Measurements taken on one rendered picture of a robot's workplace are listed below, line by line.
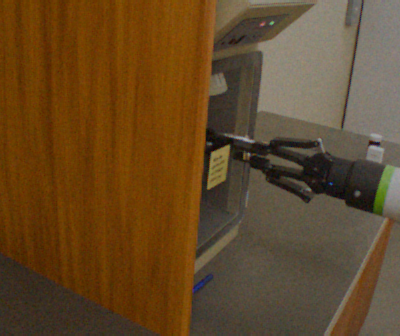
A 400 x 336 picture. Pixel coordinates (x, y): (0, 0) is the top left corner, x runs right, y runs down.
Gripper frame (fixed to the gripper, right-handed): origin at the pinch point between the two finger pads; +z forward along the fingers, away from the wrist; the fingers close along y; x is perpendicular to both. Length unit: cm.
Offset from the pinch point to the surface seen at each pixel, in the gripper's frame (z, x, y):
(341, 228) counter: -14.9, -30.1, -26.3
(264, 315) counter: -12.4, 13.4, -25.9
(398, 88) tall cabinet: 12, -290, -41
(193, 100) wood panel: -2.8, 28.8, 17.6
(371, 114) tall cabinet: 28, -289, -65
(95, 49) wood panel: 15.0, 28.9, 22.1
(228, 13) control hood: -2.9, 20.8, 28.9
